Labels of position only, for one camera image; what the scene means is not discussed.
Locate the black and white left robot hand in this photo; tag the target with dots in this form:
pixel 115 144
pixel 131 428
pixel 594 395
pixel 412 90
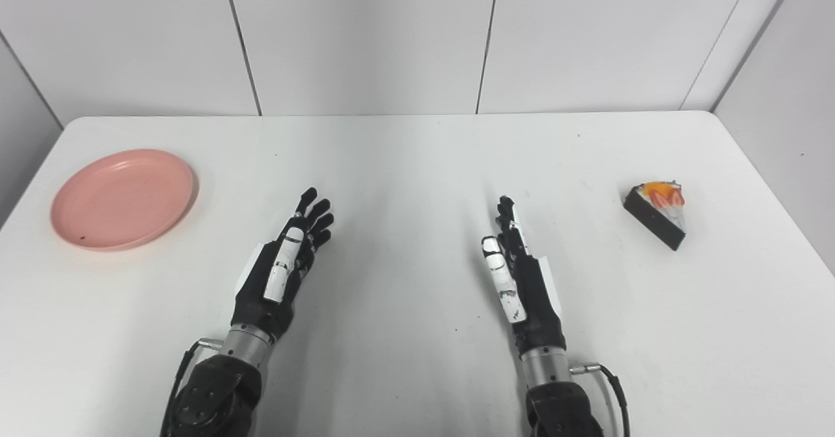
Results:
pixel 261 287

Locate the chocolate cake slice with fruit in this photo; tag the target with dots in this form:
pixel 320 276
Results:
pixel 655 218

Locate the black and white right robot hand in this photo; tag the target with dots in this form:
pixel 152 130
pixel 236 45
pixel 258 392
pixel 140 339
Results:
pixel 538 300

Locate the pink round plate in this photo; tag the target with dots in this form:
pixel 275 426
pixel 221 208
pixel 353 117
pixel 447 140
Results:
pixel 121 199

